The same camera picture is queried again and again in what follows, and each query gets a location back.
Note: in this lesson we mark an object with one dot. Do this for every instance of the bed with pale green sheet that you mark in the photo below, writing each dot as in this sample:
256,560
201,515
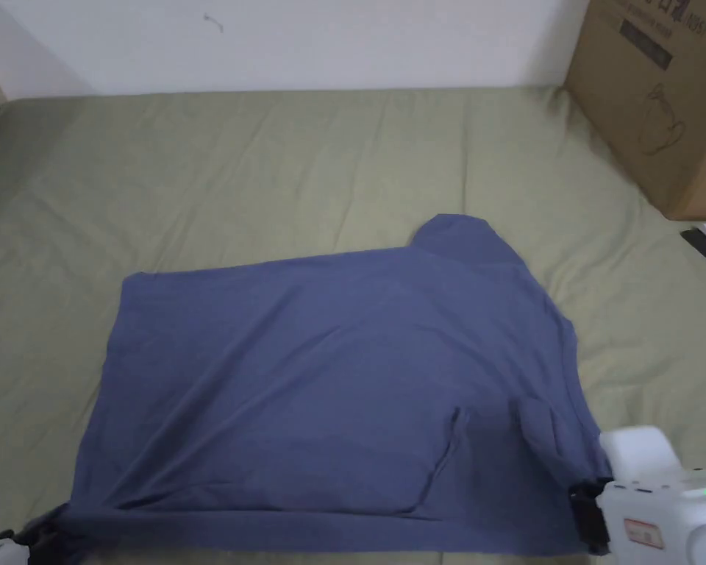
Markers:
282,153

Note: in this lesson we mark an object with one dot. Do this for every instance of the brown cardboard carton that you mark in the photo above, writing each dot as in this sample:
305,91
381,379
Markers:
659,88

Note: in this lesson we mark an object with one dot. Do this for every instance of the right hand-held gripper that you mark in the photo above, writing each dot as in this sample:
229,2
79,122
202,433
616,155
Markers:
659,500

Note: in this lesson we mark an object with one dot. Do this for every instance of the dark blue shirt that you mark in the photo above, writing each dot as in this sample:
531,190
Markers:
306,365

